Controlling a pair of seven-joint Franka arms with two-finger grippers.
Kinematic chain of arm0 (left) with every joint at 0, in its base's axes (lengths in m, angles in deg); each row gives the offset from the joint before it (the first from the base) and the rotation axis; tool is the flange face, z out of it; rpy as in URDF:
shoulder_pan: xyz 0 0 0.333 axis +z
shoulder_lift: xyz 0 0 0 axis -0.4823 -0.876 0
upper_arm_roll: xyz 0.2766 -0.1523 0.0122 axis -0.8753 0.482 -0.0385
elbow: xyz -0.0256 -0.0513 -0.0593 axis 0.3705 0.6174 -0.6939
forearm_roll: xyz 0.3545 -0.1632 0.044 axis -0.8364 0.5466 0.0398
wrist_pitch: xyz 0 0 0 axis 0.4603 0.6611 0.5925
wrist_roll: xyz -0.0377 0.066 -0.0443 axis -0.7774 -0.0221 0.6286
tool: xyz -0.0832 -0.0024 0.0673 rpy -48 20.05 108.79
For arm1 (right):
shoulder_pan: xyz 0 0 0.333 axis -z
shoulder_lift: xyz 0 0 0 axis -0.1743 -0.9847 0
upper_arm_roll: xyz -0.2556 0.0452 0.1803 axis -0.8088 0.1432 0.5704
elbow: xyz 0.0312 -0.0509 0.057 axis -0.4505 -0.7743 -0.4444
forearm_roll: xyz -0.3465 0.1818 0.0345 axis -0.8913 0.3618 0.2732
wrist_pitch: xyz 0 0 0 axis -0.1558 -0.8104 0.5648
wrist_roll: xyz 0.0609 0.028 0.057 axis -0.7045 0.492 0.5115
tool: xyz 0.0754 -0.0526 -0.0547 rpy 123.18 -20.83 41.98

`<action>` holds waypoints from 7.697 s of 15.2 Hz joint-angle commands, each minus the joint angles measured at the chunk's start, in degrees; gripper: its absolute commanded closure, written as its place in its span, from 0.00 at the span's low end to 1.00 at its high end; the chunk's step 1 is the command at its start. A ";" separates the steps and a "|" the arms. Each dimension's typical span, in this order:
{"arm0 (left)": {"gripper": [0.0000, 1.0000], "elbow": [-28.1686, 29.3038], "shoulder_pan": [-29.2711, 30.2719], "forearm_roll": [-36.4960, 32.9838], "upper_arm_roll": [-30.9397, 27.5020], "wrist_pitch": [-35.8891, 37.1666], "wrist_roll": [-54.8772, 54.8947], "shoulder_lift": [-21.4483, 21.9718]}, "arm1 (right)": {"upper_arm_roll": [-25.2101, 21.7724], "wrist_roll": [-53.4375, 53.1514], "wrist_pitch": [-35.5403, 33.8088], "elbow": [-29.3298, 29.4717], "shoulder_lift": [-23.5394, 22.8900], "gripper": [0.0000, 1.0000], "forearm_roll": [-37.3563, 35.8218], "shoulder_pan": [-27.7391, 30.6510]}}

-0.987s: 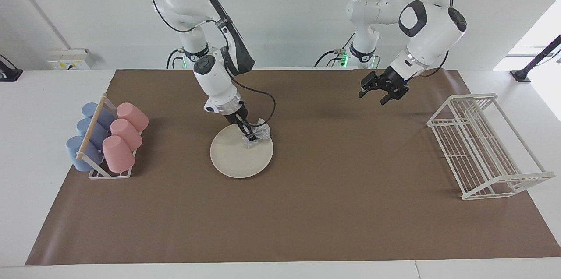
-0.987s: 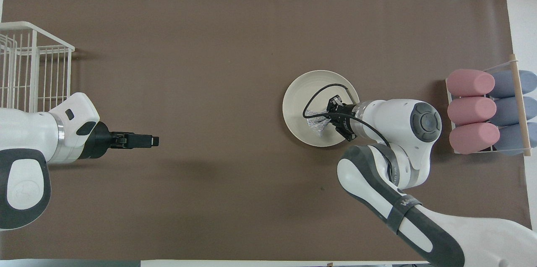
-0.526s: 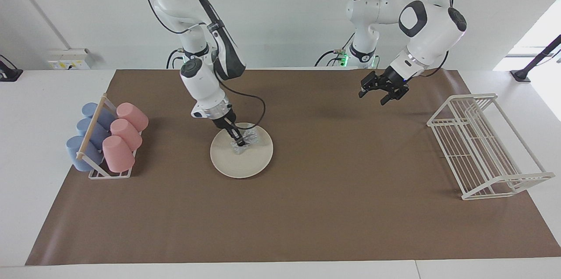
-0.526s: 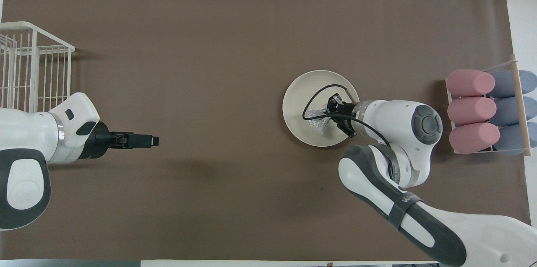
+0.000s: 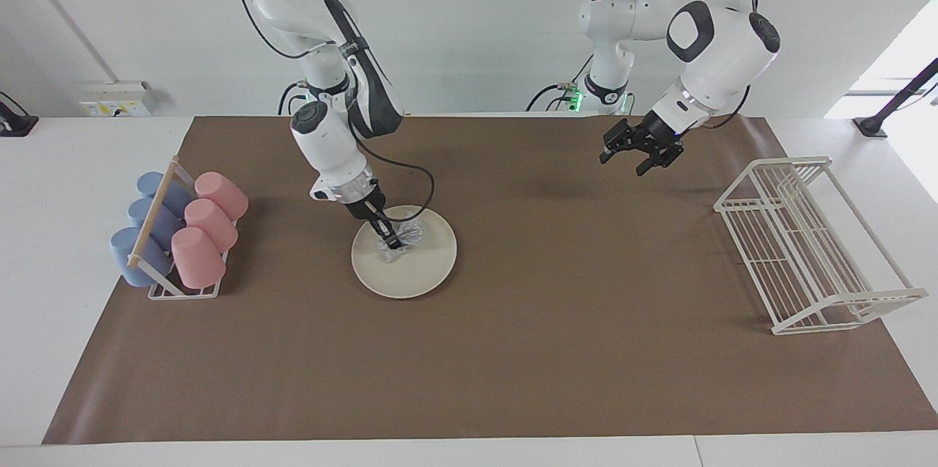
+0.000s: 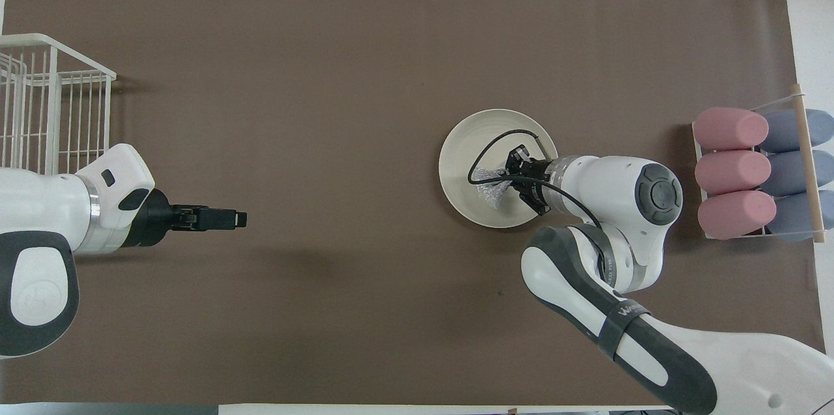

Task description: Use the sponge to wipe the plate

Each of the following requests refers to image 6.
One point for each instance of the small white cup rack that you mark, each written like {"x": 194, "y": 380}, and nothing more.
{"x": 816, "y": 219}

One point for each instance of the brown table mat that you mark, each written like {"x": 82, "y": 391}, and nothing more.
{"x": 326, "y": 109}

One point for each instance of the pink plastic cup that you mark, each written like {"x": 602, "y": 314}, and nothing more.
{"x": 733, "y": 214}
{"x": 730, "y": 172}
{"x": 726, "y": 128}

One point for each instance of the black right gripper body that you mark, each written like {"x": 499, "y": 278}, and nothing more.
{"x": 529, "y": 171}

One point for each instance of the cream round plate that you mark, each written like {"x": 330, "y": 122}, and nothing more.
{"x": 469, "y": 141}

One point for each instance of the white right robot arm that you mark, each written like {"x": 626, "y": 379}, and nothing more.
{"x": 606, "y": 187}

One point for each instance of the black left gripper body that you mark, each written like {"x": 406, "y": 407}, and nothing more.
{"x": 156, "y": 218}

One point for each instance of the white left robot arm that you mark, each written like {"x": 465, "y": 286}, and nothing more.
{"x": 39, "y": 219}

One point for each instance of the blue plastic cup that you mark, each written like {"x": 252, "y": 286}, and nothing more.
{"x": 785, "y": 131}
{"x": 791, "y": 216}
{"x": 788, "y": 174}

